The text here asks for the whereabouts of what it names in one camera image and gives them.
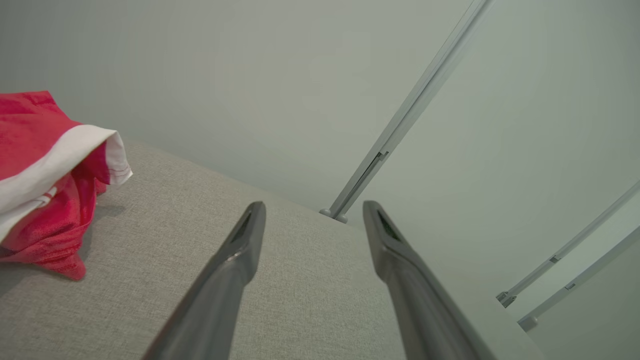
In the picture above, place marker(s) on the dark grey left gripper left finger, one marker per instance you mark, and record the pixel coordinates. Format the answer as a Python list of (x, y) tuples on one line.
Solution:
[(220, 300)]

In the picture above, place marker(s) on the red white sports shorts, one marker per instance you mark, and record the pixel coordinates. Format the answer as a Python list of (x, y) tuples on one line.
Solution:
[(30, 130)]

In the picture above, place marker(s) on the red white basketball jersey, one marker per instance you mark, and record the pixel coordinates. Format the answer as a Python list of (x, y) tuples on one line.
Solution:
[(50, 235)]

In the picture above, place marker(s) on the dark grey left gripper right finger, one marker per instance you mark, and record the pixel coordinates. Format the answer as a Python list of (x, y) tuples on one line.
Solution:
[(420, 310)]

